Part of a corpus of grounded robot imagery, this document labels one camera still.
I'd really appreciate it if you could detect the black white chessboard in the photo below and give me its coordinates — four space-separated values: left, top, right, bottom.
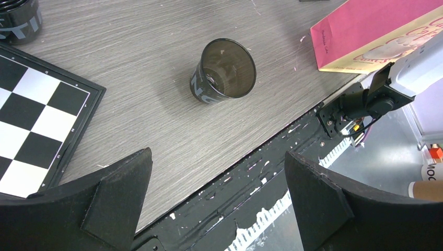
1 43 106 199

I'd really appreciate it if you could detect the paper bag with pink handles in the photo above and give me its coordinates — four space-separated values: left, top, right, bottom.
310 0 442 74

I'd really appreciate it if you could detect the stack of black cups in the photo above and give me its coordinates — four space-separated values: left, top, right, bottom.
1 0 42 45

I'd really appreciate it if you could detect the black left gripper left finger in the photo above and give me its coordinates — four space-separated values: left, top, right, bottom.
1 148 153 250

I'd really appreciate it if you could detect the single black coffee cup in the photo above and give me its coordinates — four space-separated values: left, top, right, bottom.
190 38 257 104

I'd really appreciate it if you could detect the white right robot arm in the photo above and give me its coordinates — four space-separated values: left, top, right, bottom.
317 33 442 138

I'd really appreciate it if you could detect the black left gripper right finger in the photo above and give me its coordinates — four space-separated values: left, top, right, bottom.
284 152 442 250

